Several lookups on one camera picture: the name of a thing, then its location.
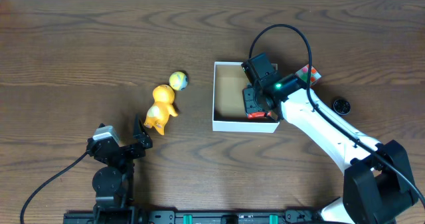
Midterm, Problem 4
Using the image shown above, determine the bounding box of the orange dinosaur toy figure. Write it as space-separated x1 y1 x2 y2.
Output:
143 84 178 136

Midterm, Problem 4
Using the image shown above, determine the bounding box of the multicolour puzzle cube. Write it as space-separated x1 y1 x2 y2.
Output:
295 64 321 86

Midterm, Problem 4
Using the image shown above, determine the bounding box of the yellow grey toy ball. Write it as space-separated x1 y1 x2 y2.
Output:
169 71 189 90

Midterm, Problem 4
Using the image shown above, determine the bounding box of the black round cap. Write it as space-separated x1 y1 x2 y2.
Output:
332 98 351 116

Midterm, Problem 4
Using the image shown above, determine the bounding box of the red grey toy truck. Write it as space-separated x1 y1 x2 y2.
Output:
247 111 274 120

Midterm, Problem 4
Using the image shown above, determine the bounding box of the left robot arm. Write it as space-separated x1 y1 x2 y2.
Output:
86 115 153 224

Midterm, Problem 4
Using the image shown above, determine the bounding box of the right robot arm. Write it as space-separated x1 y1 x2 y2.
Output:
241 54 424 223

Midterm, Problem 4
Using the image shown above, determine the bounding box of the white cardboard box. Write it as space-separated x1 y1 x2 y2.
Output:
212 61 280 133

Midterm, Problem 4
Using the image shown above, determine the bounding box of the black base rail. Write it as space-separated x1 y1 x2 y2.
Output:
63 210 324 224

